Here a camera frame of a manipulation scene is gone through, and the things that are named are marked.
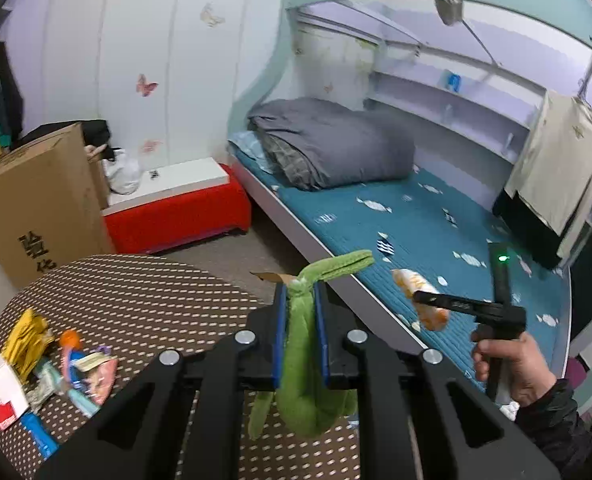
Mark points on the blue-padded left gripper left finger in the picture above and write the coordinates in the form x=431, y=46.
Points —
x=280, y=310

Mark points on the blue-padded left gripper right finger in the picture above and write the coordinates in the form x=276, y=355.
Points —
x=322, y=340

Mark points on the green felt leaf toy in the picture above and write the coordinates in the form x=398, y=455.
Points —
x=306, y=406

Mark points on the orange bottle cap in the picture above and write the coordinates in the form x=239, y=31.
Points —
x=70, y=340

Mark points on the yellow paper bag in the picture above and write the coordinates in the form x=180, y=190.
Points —
x=26, y=343

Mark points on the person's right hand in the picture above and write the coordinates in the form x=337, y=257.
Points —
x=530, y=377

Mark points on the teal quilted bed mattress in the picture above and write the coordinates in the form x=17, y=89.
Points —
x=419, y=223

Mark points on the red storage bench white top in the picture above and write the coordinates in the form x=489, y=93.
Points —
x=184, y=203

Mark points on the hanging cream shirt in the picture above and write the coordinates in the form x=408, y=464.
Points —
x=548, y=196

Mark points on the grey folded duvet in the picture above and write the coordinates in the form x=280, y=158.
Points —
x=320, y=144

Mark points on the brown polka-dot round table cover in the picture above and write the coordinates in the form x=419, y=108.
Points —
x=140, y=305

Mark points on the white plastic bag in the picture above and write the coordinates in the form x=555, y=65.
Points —
x=123, y=173

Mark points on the large cardboard box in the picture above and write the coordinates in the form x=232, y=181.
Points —
x=49, y=209

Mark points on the blue foil wrapper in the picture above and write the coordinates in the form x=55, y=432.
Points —
x=45, y=443

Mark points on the red white medicine box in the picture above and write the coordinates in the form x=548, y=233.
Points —
x=13, y=403

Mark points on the pink butterfly wall sticker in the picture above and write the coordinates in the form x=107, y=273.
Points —
x=144, y=87

